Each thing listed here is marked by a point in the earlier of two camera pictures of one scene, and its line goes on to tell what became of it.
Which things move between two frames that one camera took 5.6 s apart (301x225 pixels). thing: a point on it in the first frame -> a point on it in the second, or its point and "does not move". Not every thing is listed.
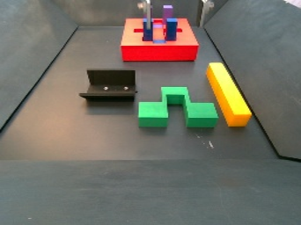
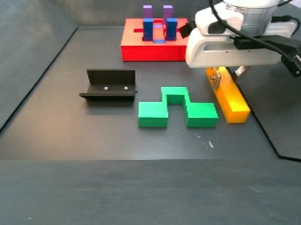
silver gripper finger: (207, 5) -> (240, 70)
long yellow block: (231, 100) does not move
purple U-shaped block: (168, 14) does not move
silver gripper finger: (147, 5) -> (215, 77)
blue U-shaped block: (171, 31) does not move
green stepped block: (201, 113) does not move
